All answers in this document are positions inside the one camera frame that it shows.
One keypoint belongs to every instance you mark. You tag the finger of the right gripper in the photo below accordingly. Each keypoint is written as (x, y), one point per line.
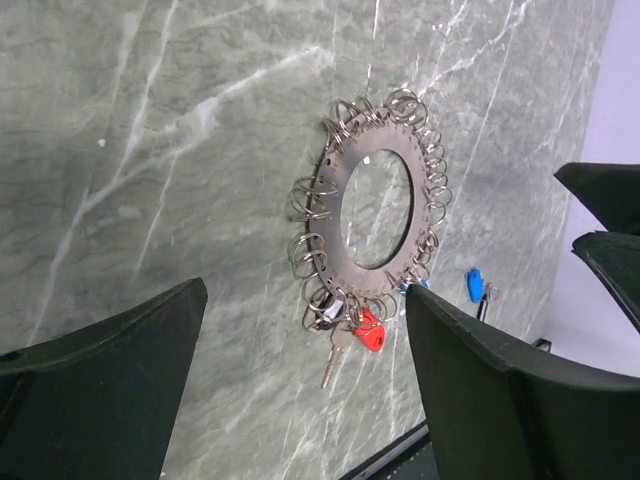
(614, 259)
(611, 192)

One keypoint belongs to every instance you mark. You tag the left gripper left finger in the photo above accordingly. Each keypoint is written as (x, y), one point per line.
(101, 402)

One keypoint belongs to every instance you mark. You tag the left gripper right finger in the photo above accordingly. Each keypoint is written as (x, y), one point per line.
(589, 418)

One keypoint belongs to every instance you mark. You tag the metal disc with key rings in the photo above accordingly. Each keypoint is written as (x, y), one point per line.
(372, 206)

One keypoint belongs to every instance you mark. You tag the red tag key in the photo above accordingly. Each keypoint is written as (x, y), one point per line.
(370, 332)

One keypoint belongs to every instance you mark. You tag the white tag key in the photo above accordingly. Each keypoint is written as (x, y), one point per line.
(324, 316)

